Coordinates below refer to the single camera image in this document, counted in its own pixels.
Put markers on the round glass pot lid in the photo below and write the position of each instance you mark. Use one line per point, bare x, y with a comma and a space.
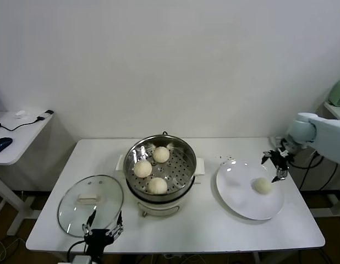
71, 200

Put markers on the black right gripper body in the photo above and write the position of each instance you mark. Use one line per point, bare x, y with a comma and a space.
281, 160

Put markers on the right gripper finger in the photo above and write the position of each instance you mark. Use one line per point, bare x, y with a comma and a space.
282, 173
266, 154

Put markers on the small white crumpled object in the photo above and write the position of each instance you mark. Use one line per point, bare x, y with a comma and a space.
21, 114

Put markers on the white round plate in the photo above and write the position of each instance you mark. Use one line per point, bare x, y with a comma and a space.
236, 198

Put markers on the stainless steel steamer basket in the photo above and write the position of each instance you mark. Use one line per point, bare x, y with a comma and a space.
181, 167

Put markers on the white steamed baozi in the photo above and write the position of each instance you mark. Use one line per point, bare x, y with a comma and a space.
142, 169
161, 154
263, 185
157, 185

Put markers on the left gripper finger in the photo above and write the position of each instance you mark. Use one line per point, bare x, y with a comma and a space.
116, 228
88, 227

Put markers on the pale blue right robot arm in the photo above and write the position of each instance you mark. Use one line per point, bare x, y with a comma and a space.
324, 132

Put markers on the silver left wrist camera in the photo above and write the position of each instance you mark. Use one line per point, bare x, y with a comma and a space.
82, 259

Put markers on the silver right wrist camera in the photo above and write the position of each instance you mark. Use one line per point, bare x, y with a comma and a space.
276, 141

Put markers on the small black plug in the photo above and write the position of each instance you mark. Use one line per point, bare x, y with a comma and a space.
49, 112

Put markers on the blue computer mouse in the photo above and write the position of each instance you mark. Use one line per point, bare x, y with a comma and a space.
2, 144

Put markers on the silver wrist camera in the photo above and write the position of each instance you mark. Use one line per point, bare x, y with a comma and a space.
82, 259
276, 141

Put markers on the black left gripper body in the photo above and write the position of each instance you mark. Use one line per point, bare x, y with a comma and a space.
97, 240

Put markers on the white side desk with mouse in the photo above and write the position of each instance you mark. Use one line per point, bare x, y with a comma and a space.
18, 145

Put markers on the white electric cooker base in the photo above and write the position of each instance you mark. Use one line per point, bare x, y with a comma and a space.
159, 209

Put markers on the mint green appliance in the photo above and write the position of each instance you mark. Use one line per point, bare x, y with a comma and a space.
339, 94

